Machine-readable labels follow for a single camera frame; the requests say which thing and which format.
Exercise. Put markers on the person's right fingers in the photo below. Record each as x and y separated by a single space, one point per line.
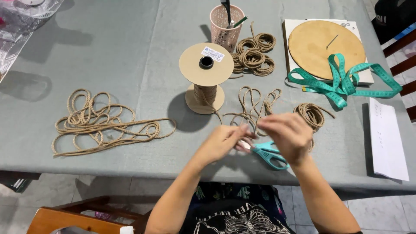
269 123

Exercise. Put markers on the thin metal nail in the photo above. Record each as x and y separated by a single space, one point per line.
332 41

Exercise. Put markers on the grey tablecloth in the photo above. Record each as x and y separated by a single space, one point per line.
130 65

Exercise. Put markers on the pink perforated pen cup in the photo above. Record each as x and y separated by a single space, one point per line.
222 34

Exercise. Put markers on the black tool in cup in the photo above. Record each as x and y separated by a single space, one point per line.
227 9

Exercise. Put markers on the black bag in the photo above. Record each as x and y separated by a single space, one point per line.
390 16

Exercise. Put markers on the white square base board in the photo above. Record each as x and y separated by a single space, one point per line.
364 76

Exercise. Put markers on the person's left hand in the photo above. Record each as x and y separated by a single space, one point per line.
224 143

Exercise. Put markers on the black skeleton print shirt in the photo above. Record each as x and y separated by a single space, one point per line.
234 211

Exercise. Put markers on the round wooden board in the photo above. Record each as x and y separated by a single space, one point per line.
312 45

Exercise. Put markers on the person's right hand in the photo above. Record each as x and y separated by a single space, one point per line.
291 136

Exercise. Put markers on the brown wooden chair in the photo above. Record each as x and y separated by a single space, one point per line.
65 219

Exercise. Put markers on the clear plastic bag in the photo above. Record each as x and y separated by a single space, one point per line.
19 29

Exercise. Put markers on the teal measuring tape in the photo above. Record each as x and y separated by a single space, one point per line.
344 86

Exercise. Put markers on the person's left fingers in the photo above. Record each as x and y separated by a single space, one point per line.
244 136

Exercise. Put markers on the green pen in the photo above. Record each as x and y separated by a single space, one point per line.
240 21

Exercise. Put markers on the dark wooden slatted chair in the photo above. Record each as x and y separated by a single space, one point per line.
401 65

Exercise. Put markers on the white paper sheet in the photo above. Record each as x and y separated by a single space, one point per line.
386 143

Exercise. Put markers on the white pen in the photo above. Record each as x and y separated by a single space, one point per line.
230 24

